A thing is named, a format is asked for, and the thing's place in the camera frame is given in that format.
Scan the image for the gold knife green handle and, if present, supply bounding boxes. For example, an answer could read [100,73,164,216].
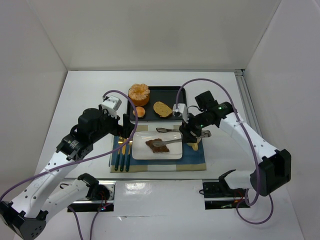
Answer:
[120,144,127,172]

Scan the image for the tan bread slice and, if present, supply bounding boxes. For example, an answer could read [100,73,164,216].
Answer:
[153,101,173,118]

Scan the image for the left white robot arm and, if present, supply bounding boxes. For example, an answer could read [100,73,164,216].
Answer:
[0,108,138,240]

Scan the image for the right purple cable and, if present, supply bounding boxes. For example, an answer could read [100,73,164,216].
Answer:
[174,78,274,224]

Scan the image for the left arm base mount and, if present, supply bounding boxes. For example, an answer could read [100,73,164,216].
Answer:
[69,173,115,213]

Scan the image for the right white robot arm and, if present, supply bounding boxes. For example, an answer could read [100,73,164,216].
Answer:
[172,91,292,197]

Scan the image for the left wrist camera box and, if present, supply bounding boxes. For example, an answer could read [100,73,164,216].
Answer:
[101,95,122,112]

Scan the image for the yellow mug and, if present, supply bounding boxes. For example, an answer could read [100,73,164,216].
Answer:
[187,142,199,151]

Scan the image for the white rectangular plate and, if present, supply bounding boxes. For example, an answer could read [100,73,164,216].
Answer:
[131,131,183,161]

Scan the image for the black rectangular tray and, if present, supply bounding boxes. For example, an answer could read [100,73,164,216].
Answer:
[139,86,182,123]

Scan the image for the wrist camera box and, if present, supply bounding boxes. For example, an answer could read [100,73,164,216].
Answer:
[101,95,122,112]
[172,103,189,123]

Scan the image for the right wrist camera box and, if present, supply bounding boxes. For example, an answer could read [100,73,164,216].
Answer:
[172,103,189,123]

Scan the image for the metal serving tongs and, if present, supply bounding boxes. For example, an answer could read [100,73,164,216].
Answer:
[152,127,212,147]

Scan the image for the purple cable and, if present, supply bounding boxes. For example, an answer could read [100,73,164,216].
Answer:
[0,89,140,240]
[174,78,274,224]

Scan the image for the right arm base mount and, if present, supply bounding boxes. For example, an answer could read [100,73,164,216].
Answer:
[198,169,250,210]

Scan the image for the gold spoon green handle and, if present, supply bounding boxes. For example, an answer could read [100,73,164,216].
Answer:
[125,139,133,172]

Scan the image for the small round bun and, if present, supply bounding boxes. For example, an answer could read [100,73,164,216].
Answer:
[132,106,146,118]

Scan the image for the brown chocolate croissant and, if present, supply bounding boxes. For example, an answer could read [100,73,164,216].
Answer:
[145,138,170,153]

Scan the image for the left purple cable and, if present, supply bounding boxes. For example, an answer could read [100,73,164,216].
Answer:
[0,89,140,240]

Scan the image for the peeled orange mandarin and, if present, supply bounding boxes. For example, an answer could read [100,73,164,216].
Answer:
[128,83,150,107]

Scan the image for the aluminium frame rail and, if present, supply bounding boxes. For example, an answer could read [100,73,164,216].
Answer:
[234,69,263,137]

